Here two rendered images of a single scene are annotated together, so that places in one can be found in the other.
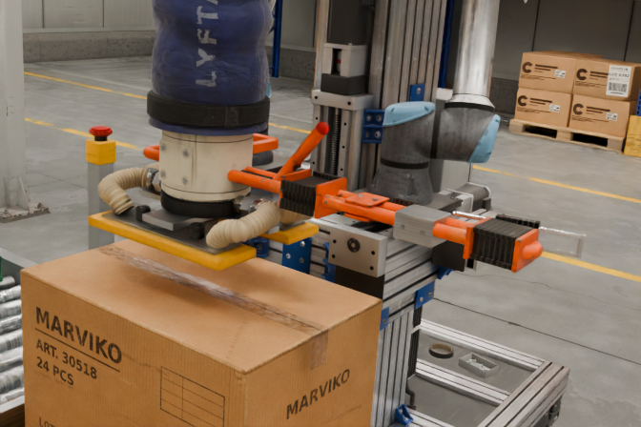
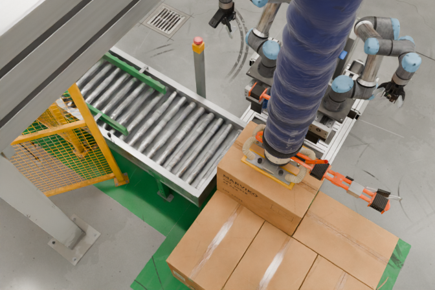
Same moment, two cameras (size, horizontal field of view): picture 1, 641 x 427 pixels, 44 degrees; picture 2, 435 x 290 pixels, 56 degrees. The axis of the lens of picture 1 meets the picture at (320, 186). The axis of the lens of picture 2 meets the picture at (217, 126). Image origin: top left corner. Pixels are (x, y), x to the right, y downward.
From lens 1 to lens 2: 187 cm
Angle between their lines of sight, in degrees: 45
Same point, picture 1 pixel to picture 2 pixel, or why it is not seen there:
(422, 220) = (356, 194)
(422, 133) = (347, 95)
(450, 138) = (358, 96)
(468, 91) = (368, 80)
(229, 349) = (294, 207)
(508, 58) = not seen: outside the picture
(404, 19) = not seen: hidden behind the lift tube
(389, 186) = (331, 106)
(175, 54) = (278, 145)
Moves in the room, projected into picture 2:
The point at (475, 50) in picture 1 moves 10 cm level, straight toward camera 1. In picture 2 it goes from (373, 67) to (374, 81)
